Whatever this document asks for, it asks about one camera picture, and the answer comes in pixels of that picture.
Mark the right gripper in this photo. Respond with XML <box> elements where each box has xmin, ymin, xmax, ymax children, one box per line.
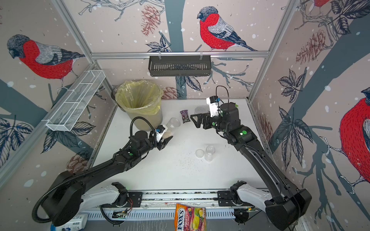
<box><xmin>191</xmin><ymin>111</ymin><xmax>231</xmax><ymax>134</ymax></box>

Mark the clear jar lid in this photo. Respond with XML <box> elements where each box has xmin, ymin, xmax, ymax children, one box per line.
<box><xmin>195</xmin><ymin>149</ymin><xmax>205</xmax><ymax>158</ymax></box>

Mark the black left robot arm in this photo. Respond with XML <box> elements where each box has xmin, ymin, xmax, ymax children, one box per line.
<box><xmin>31</xmin><ymin>125</ymin><xmax>170</xmax><ymax>226</ymax></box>

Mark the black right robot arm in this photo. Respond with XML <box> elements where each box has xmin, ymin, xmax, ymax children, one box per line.
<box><xmin>190</xmin><ymin>113</ymin><xmax>312</xmax><ymax>231</ymax></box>

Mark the purple candy packet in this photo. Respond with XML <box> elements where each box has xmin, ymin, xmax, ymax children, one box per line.
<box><xmin>180</xmin><ymin>110</ymin><xmax>190</xmax><ymax>123</ymax></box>

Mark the wide jar patterned lid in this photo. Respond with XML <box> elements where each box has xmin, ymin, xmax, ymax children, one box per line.
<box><xmin>194</xmin><ymin>106</ymin><xmax>209</xmax><ymax>114</ymax></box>

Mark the bin with yellow bag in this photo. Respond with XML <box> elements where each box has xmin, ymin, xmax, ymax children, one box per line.
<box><xmin>115</xmin><ymin>80</ymin><xmax>163</xmax><ymax>128</ymax></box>

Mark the black hanging basket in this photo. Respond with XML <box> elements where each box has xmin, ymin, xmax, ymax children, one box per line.
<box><xmin>148</xmin><ymin>55</ymin><xmax>212</xmax><ymax>77</ymax></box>

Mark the Fox's candy bag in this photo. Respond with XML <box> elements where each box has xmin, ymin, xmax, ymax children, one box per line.
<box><xmin>174</xmin><ymin>204</ymin><xmax>206</xmax><ymax>231</ymax></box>

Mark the white blue-lid container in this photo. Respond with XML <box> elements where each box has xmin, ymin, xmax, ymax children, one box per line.
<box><xmin>54</xmin><ymin>213</ymin><xmax>88</xmax><ymax>231</ymax></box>

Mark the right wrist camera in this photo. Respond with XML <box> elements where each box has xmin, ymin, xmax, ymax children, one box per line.
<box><xmin>206</xmin><ymin>96</ymin><xmax>220</xmax><ymax>117</ymax></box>

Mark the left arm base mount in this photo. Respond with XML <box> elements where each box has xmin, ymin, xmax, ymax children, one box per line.
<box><xmin>102</xmin><ymin>182</ymin><xmax>144</xmax><ymax>208</ymax></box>

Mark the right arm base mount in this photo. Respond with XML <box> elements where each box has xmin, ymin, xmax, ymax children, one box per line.
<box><xmin>213</xmin><ymin>181</ymin><xmax>256</xmax><ymax>208</ymax></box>

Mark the white wire shelf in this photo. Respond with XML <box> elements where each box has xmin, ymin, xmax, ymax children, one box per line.
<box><xmin>46</xmin><ymin>70</ymin><xmax>106</xmax><ymax>131</ymax></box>

